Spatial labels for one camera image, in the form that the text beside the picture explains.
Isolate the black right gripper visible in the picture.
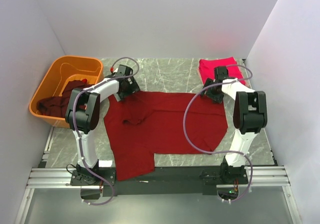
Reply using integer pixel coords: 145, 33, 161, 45
200, 78, 225, 104

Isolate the dark red t-shirt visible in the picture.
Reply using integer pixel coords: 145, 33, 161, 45
104, 91, 228, 181

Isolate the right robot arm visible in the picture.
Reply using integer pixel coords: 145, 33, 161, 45
200, 66, 268, 184

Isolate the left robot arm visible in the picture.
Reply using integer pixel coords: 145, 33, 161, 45
65, 64, 140, 185

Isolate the folded hot pink t-shirt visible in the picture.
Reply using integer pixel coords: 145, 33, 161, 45
198, 56, 247, 85

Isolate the orange plastic bin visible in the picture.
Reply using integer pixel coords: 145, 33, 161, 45
29, 56, 104, 128

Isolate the maroon t-shirt in bin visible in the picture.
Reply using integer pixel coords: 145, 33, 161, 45
36, 80, 92, 118

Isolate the black base crossbar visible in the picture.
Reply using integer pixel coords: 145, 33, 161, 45
70, 164, 252, 200

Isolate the aluminium extrusion rail frame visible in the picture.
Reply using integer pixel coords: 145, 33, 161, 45
13, 126, 303, 224

